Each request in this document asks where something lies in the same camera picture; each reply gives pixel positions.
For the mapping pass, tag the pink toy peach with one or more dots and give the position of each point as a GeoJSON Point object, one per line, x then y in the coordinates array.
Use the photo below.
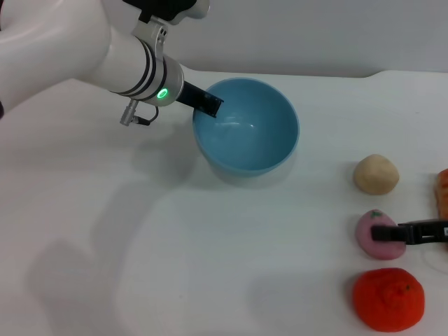
{"type": "Point", "coordinates": [364, 241]}

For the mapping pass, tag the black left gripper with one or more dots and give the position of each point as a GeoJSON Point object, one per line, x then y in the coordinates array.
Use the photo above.
{"type": "Point", "coordinates": [190, 96]}

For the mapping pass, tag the orange toy tangerine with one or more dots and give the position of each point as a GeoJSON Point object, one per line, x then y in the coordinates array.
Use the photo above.
{"type": "Point", "coordinates": [385, 304]}

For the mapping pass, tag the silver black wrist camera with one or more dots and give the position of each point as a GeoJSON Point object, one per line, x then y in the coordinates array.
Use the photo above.
{"type": "Point", "coordinates": [164, 8]}

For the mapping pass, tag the blue bowl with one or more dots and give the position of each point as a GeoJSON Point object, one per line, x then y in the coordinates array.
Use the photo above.
{"type": "Point", "coordinates": [252, 147]}

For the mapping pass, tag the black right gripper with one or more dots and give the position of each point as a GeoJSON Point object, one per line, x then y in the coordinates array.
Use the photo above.
{"type": "Point", "coordinates": [427, 232]}

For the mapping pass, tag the orange toy bread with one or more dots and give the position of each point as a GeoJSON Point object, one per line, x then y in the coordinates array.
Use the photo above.
{"type": "Point", "coordinates": [442, 196]}

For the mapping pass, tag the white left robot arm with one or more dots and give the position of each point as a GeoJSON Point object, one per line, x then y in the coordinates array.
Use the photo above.
{"type": "Point", "coordinates": [87, 52]}

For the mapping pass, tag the beige toy bun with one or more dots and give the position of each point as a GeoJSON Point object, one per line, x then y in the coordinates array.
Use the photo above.
{"type": "Point", "coordinates": [376, 173]}

